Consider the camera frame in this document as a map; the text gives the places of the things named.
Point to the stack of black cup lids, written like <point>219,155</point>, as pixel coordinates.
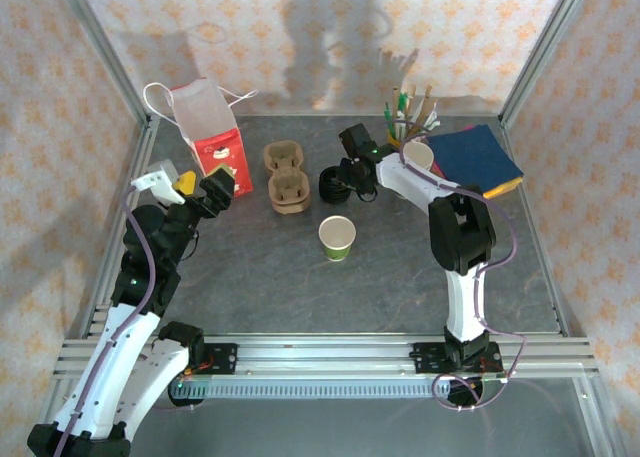
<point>330,196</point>

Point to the aluminium corner post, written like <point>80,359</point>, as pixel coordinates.
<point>100,47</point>
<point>540,52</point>

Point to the yellow metal bucket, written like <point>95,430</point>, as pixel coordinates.
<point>394,139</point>

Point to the green straw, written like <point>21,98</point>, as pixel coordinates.
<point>387,117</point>
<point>402,107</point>

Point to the red white paper bag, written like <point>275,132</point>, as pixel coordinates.
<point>220,152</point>

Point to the green paper cup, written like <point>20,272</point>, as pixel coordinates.
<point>337,249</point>

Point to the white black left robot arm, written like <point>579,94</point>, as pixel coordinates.
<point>110,367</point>

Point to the blue napkin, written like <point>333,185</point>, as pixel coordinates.
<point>475,157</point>

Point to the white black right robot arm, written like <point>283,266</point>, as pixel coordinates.
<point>462,297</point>

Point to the thin tan paper straw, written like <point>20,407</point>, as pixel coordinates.
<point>395,102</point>

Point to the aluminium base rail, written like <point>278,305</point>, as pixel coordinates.
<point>325,352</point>

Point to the stack of paper cups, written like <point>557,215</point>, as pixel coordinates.
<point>417,154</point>

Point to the white wrapped straw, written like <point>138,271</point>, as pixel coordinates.
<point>432,114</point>
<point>434,124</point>

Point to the aluminium frame leg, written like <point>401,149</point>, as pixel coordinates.
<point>595,417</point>
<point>57,402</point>

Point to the brown paper straw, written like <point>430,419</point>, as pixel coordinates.
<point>426,102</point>
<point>411,97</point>

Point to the aluminium side rail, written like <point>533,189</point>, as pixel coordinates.
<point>557,277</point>
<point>142,152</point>

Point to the stack of cardboard cup carriers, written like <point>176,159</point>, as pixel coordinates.
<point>285,152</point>

